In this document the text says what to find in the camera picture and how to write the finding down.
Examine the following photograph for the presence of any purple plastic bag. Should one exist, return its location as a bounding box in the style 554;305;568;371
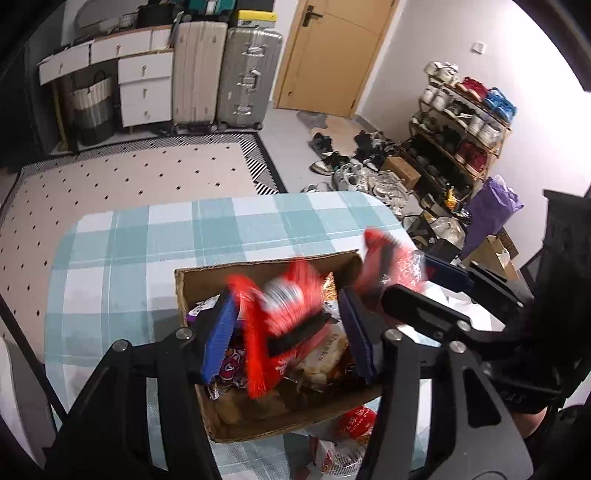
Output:
462;175;525;259

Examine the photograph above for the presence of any small brown carton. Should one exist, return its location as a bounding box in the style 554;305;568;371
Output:
381;156;422;188

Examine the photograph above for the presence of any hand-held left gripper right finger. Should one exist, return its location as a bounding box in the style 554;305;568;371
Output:
339;288;533;480

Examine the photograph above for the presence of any wooden shoe rack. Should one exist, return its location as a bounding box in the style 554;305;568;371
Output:
409;62;519;205

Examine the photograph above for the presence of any teal suitcase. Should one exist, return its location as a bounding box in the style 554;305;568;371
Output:
185;0;237;14

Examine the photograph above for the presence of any brown cardboard box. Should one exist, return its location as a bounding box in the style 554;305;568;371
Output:
174;249;385;444

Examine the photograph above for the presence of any silver suitcase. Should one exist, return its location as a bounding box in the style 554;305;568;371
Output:
215;27;283;132

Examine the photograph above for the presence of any woven laundry basket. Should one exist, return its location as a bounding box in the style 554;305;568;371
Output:
69;69;115;145

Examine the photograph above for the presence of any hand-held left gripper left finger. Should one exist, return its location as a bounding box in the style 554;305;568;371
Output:
44;292;239;480

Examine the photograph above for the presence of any black container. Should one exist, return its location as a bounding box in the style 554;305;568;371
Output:
137;4;174;28

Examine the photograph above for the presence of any red black snack packet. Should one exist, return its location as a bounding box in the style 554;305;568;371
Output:
226;261;334;400
360;227;430;296

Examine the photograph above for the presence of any checkered tablecloth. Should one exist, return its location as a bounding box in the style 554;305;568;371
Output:
44;190;444;480

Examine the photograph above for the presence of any yellow black box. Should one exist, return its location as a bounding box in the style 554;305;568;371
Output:
233;9;278;28

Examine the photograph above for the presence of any wooden door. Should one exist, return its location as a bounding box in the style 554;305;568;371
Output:
274;0;400;119

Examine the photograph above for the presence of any pink dotted rug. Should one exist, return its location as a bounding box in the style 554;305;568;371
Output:
0;130;293;370

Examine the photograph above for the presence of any beige suitcase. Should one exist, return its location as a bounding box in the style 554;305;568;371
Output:
172;21;229;134

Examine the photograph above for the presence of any person's right forearm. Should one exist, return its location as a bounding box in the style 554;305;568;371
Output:
512;408;556;439

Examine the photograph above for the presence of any grey door mat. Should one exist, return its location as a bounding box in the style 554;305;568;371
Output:
295;111;329;128

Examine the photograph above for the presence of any white desk with drawers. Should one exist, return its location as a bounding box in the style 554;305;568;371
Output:
38;25;175;133

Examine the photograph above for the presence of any red and white snack packet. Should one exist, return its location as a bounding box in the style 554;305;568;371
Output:
309;405;377;479

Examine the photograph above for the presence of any purple snack packet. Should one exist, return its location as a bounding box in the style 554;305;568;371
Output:
187;296;247;388

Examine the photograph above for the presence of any clear cracker packet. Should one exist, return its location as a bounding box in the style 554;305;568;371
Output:
295;323;350;384

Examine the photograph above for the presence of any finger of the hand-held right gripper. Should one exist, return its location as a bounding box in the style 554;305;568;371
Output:
424;257;533;320
381;285;514;352

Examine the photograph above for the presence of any pile of shoes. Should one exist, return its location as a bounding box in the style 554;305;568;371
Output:
302;129;414;217

